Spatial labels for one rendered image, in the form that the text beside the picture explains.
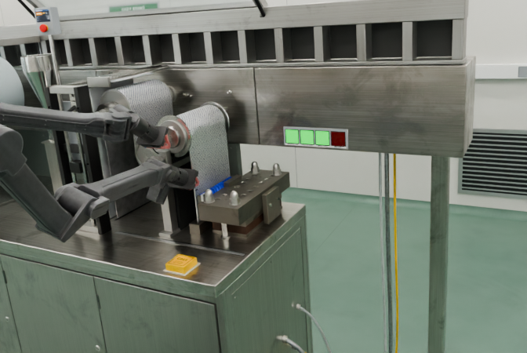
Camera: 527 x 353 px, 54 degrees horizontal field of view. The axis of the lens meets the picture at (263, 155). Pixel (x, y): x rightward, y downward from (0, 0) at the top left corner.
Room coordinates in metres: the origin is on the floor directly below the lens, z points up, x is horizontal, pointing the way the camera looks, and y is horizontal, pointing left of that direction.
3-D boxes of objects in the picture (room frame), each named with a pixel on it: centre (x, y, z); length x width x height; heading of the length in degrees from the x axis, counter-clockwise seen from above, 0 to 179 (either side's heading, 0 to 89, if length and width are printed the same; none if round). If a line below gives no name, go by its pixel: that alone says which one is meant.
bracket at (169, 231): (1.72, 0.36, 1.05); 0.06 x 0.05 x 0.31; 151
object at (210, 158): (1.82, 0.19, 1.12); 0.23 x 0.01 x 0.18; 151
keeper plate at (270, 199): (1.77, -0.02, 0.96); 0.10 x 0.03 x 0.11; 151
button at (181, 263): (1.46, 0.28, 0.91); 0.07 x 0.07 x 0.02; 61
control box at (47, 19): (2.03, 0.77, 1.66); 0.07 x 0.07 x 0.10; 77
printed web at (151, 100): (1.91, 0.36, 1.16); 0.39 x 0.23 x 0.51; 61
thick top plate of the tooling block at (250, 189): (1.80, 0.07, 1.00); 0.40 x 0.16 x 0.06; 151
